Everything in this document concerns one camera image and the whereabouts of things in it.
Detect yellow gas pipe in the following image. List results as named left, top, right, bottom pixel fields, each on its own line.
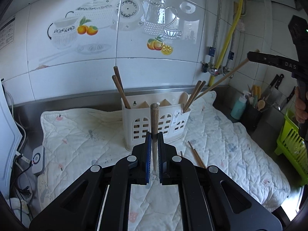
left=209, top=0, right=244, bottom=85

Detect teal dish soap bottle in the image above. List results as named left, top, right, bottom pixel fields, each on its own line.
left=230, top=91, right=250, bottom=120

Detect wall instruction sticker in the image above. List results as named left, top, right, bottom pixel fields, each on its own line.
left=0, top=16, right=15, bottom=49

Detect black cable bundle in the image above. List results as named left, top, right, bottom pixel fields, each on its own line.
left=4, top=91, right=34, bottom=222

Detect white countertop appliance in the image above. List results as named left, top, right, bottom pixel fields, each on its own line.
left=0, top=85, right=22, bottom=199

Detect small white round-button device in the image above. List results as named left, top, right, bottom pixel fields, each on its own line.
left=31, top=146, right=45, bottom=176

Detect white house-shaped utensil holder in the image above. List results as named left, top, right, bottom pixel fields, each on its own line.
left=122, top=92, right=191, bottom=150

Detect lime green dish rack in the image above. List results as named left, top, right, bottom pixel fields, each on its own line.
left=275, top=109, right=307, bottom=186

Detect black-handled kitchen knives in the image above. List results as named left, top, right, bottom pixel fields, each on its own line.
left=261, top=74, right=295, bottom=112

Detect wooden chopstick curved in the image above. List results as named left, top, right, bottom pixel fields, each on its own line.
left=183, top=80, right=202, bottom=113

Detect wooden chopstick group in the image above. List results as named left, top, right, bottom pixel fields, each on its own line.
left=188, top=141, right=202, bottom=167
left=194, top=149, right=207, bottom=168
left=194, top=59, right=249, bottom=100

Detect wooden spoon in holder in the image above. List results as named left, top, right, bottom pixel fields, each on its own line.
left=178, top=92, right=189, bottom=111

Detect white quilted patterned mat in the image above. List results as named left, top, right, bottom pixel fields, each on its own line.
left=38, top=91, right=290, bottom=230

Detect person's hand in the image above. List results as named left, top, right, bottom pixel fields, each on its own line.
left=295, top=87, right=307, bottom=124

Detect metal water valves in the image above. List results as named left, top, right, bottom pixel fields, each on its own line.
left=201, top=51, right=234, bottom=77

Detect black utensil cup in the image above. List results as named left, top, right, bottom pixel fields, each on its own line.
left=241, top=85, right=266, bottom=132

